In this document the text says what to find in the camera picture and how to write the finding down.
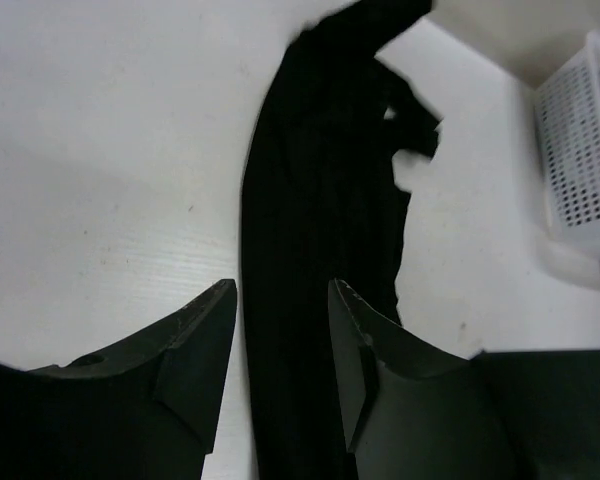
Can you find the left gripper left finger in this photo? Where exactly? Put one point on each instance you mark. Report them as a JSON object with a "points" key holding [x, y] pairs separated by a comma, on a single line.
{"points": [[145, 407]]}

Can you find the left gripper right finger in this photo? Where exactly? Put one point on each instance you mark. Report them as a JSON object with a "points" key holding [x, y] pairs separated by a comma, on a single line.
{"points": [[413, 411]]}

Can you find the black tank top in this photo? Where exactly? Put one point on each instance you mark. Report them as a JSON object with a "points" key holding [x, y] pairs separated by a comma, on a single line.
{"points": [[319, 202]]}

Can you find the white plastic basket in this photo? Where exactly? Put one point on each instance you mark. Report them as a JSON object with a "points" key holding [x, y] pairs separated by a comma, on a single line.
{"points": [[567, 119]]}

